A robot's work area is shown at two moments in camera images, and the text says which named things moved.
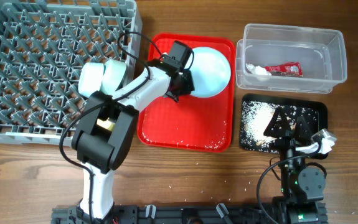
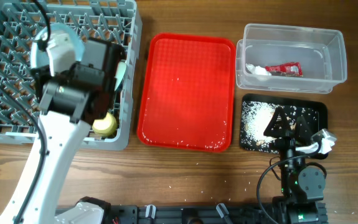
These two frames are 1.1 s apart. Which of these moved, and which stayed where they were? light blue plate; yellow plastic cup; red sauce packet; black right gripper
Moved: light blue plate
Stayed: yellow plastic cup; black right gripper; red sauce packet
